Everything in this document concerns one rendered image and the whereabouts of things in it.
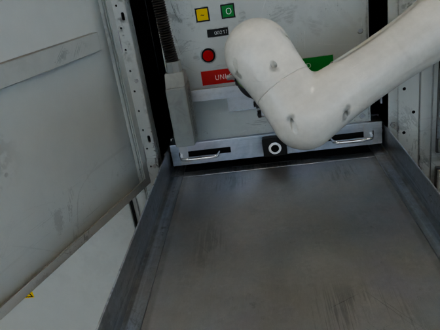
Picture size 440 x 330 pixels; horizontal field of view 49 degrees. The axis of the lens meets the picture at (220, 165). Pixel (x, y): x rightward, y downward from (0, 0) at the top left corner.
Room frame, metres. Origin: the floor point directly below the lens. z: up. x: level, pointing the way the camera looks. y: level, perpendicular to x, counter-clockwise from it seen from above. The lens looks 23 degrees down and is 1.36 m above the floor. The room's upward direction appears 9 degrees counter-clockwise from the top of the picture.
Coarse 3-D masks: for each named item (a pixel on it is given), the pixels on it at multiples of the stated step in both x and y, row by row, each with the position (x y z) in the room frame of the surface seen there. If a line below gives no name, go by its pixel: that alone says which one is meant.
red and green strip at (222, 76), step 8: (320, 56) 1.15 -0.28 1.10; (328, 56) 1.15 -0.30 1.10; (312, 64) 1.16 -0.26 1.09; (320, 64) 1.15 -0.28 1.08; (328, 64) 1.15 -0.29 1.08; (208, 72) 1.18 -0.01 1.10; (216, 72) 1.18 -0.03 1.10; (224, 72) 1.18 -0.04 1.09; (208, 80) 1.19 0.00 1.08; (216, 80) 1.18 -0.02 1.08; (224, 80) 1.18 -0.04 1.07; (232, 80) 1.18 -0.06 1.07
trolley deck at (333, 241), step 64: (192, 192) 1.05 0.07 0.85; (256, 192) 1.00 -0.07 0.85; (320, 192) 0.95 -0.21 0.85; (384, 192) 0.91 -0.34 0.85; (192, 256) 0.78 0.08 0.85; (256, 256) 0.75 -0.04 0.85; (320, 256) 0.72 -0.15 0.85; (384, 256) 0.69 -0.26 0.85; (192, 320) 0.60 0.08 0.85; (256, 320) 0.58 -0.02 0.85; (320, 320) 0.56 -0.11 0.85; (384, 320) 0.54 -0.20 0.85
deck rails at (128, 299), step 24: (168, 168) 1.15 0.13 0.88; (384, 168) 1.02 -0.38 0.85; (408, 168) 0.93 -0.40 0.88; (168, 192) 1.06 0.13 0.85; (408, 192) 0.89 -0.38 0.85; (432, 192) 0.79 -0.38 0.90; (144, 216) 0.86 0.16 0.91; (168, 216) 0.95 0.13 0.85; (432, 216) 0.78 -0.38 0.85; (144, 240) 0.82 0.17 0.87; (432, 240) 0.71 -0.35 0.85; (144, 264) 0.77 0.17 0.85; (120, 288) 0.65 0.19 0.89; (144, 288) 0.70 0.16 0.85; (120, 312) 0.62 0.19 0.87; (144, 312) 0.64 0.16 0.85
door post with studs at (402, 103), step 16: (400, 0) 1.09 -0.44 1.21; (416, 80) 1.09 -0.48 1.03; (400, 96) 1.09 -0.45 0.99; (416, 96) 1.09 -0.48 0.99; (400, 112) 1.09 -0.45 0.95; (416, 112) 1.09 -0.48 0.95; (400, 128) 1.09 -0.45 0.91; (416, 128) 1.09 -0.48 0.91; (416, 144) 1.09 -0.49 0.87; (416, 160) 1.09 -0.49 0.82
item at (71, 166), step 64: (0, 0) 0.92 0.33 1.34; (64, 0) 1.07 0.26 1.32; (0, 64) 0.86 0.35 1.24; (64, 64) 1.00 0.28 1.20; (0, 128) 0.84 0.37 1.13; (64, 128) 0.98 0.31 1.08; (0, 192) 0.80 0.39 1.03; (64, 192) 0.93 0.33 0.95; (128, 192) 1.12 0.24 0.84; (0, 256) 0.76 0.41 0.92; (64, 256) 0.85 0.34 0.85
